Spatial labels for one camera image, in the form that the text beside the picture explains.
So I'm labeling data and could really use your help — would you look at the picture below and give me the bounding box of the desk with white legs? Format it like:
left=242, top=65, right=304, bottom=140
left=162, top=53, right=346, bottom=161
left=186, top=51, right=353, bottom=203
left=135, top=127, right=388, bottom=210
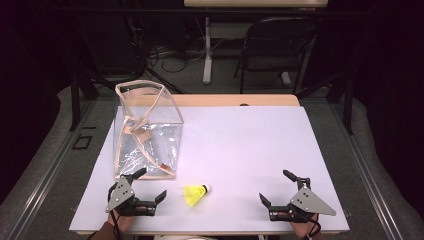
left=183, top=0, right=329, bottom=86

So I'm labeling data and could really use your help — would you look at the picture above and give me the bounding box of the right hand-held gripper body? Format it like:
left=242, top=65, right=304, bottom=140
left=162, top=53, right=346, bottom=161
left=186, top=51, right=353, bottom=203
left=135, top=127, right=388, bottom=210
left=269, top=186, right=337, bottom=222

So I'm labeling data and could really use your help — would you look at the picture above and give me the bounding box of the black metal stand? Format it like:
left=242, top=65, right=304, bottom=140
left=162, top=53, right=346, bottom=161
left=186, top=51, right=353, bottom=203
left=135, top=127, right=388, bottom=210
left=328, top=71, right=355, bottom=135
left=69, top=66, right=101, bottom=132

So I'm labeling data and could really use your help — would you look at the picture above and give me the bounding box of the clear tote bag beige trim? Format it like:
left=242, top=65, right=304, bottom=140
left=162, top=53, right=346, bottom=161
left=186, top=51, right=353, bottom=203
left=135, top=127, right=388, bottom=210
left=113, top=79, right=185, bottom=180

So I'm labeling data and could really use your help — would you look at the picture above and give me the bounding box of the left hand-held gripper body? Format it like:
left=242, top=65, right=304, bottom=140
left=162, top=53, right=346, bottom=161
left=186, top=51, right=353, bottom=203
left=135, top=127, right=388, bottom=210
left=105, top=176, right=158, bottom=217

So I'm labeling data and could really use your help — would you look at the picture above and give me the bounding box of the white table mat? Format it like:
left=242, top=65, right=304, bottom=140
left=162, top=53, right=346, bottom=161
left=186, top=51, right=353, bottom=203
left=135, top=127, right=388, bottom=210
left=69, top=105, right=350, bottom=234

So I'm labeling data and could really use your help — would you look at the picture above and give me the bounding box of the yellow shuttlecock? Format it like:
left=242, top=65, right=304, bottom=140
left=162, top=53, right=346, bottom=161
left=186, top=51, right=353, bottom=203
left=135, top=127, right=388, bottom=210
left=182, top=183, right=212, bottom=208

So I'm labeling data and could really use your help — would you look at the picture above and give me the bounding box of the wooden table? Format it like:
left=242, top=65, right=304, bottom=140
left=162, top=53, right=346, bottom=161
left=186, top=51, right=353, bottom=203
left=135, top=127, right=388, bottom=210
left=69, top=94, right=350, bottom=238

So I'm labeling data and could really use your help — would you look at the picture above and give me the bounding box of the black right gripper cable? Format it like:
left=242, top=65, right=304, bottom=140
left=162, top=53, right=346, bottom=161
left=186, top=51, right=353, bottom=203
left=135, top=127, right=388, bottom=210
left=298, top=213, right=323, bottom=240

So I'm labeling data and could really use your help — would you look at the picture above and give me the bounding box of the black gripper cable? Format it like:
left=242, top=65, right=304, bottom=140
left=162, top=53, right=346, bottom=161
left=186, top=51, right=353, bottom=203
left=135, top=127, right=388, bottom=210
left=107, top=191, right=124, bottom=240
left=298, top=213, right=323, bottom=240

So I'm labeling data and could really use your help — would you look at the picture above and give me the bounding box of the person's left hand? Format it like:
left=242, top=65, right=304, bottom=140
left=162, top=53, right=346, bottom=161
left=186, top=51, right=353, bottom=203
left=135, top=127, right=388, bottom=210
left=107, top=209, right=135, bottom=233

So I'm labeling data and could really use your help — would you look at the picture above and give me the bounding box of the black folding chair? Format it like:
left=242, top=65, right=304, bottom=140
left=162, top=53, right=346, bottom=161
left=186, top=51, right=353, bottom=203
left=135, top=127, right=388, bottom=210
left=234, top=16, right=318, bottom=96

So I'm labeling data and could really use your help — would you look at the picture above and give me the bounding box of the person's right hand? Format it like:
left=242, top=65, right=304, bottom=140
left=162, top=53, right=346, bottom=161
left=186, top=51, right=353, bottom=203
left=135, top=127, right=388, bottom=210
left=291, top=214, right=321, bottom=240

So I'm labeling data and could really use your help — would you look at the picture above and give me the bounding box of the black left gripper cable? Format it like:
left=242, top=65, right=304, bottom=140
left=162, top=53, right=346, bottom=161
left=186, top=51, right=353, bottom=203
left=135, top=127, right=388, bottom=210
left=107, top=191, right=124, bottom=240

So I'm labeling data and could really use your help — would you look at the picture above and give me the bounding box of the tangle of floor cables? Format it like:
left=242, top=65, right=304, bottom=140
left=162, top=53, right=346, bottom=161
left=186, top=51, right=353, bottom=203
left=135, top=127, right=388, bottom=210
left=144, top=36, right=206, bottom=74

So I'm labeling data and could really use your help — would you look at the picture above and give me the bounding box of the metal floor rail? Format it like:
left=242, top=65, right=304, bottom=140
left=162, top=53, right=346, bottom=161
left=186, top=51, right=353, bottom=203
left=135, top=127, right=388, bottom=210
left=8, top=99, right=99, bottom=240
left=329, top=103, right=406, bottom=240

